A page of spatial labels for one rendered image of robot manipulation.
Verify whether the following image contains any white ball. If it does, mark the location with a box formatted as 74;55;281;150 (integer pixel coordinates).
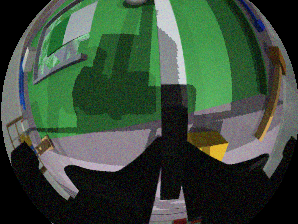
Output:
125;0;148;6

